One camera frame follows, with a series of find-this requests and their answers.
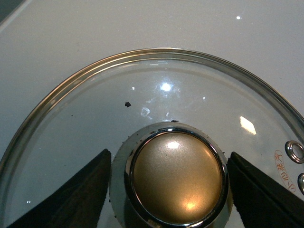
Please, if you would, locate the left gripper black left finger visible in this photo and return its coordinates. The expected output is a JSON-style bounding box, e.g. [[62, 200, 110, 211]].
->
[[10, 149, 111, 228]]

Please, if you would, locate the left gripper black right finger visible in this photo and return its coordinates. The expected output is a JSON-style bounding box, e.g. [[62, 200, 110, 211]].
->
[[228, 152, 304, 228]]

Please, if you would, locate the glass pot lid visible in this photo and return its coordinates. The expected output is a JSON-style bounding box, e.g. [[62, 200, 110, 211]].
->
[[0, 48, 304, 228]]

